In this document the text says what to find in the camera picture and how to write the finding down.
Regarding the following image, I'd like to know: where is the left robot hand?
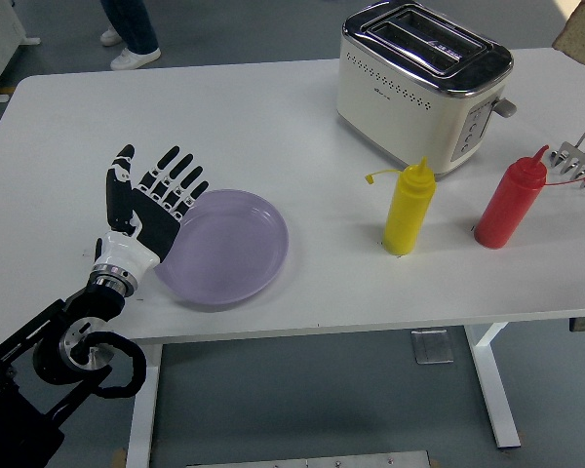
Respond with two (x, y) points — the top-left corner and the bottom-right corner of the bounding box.
(91, 143), (211, 282)

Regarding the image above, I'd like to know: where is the purple round plate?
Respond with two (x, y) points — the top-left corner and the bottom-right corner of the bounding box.
(153, 188), (291, 307)

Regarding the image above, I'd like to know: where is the cream and chrome toaster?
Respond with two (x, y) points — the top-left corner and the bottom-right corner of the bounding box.
(334, 0), (518, 180)

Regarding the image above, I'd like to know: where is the long metal floor plate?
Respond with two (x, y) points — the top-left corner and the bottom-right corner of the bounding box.
(184, 448), (433, 468)

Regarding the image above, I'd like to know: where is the small metal floor plate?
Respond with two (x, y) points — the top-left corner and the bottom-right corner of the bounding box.
(409, 329), (454, 365)

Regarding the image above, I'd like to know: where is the white table leg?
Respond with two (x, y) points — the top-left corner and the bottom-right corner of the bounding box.
(462, 322), (523, 449)
(124, 343), (165, 468)

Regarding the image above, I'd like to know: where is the person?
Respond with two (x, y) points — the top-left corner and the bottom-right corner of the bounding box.
(99, 0), (162, 72)

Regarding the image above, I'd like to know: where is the yellow squeeze bottle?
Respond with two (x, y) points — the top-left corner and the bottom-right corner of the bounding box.
(365, 156), (438, 256)

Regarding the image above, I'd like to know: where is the red squeeze bottle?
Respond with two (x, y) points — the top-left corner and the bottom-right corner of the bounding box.
(473, 144), (585, 251)

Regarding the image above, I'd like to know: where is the metal toast rack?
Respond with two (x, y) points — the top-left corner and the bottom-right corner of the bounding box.
(549, 124), (585, 197)

